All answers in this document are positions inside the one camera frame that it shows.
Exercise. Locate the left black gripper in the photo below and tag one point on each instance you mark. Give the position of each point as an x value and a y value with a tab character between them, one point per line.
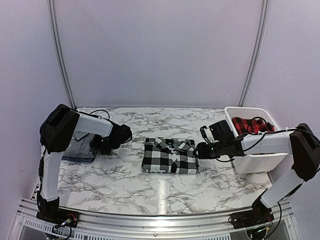
94	143

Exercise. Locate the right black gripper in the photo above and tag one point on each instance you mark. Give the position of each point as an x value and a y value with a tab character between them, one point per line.
202	152

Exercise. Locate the grey shirt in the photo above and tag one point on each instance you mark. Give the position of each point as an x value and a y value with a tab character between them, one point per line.
80	147

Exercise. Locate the black white plaid shirt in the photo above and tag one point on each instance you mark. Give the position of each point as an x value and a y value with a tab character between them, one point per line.
169	156

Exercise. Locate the blue checked shirt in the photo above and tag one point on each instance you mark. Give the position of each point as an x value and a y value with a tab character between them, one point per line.
78	159

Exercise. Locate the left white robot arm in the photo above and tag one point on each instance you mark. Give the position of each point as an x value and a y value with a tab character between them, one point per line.
56	134

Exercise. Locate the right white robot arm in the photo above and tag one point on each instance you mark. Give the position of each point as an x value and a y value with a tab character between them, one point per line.
299	142

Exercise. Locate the red black plaid shirt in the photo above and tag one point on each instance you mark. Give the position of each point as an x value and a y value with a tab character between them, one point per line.
253	126

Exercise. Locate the white plastic bin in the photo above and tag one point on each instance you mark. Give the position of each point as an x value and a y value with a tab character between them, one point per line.
258	162

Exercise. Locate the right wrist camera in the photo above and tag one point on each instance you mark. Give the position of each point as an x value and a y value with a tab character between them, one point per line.
204	134

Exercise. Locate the right wall metal profile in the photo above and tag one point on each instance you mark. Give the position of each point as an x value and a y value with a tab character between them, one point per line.
255	53

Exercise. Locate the wall metal profile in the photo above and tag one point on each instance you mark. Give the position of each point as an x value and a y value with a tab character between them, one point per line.
59	53
255	53

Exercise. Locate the aluminium front rail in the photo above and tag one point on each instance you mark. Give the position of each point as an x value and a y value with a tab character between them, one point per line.
104	226

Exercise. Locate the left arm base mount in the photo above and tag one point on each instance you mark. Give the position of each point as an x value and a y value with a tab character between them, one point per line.
60	216

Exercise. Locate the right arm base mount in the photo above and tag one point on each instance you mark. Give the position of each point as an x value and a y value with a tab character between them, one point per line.
250	218

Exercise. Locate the left wall metal profile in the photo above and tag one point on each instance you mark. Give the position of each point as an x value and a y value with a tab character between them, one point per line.
59	53

